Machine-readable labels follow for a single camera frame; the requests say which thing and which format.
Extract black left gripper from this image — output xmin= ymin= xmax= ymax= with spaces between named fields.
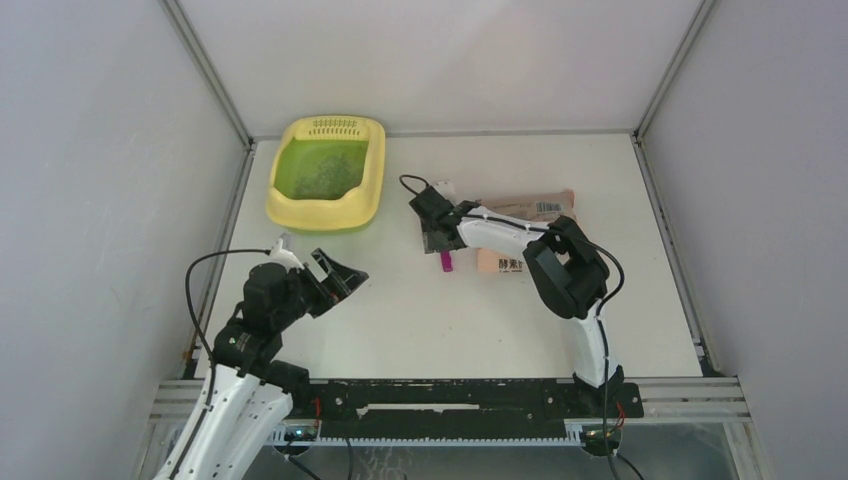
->
xmin=273 ymin=248 xmax=368 ymax=329

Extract white slotted cable duct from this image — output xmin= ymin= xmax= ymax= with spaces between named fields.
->
xmin=264 ymin=424 xmax=586 ymax=447

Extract yellow green litter box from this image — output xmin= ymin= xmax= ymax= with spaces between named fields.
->
xmin=266 ymin=115 xmax=386 ymax=232

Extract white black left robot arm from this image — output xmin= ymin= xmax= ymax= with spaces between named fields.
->
xmin=156 ymin=245 xmax=369 ymax=479

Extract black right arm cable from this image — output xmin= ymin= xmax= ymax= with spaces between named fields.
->
xmin=398 ymin=174 xmax=647 ymax=480

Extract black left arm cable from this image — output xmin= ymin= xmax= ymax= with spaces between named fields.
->
xmin=184 ymin=248 xmax=352 ymax=480

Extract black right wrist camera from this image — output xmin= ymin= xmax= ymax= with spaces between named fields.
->
xmin=409 ymin=186 xmax=480 ymax=231

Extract aluminium frame rail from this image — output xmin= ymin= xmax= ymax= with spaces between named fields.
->
xmin=149 ymin=377 xmax=752 ymax=424

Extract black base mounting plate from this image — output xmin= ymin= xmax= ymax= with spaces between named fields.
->
xmin=286 ymin=378 xmax=645 ymax=437

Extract peach cat litter bag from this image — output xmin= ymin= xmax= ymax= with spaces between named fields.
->
xmin=475 ymin=189 xmax=579 ymax=276

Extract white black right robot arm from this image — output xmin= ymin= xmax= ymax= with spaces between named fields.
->
xmin=413 ymin=202 xmax=625 ymax=416

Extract magenta plastic scoop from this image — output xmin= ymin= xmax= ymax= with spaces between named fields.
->
xmin=439 ymin=251 xmax=454 ymax=273

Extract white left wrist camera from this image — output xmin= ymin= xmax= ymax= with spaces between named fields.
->
xmin=268 ymin=232 xmax=304 ymax=270

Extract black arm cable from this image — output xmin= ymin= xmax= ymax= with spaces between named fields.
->
xmin=398 ymin=174 xmax=647 ymax=480
xmin=184 ymin=248 xmax=352 ymax=480

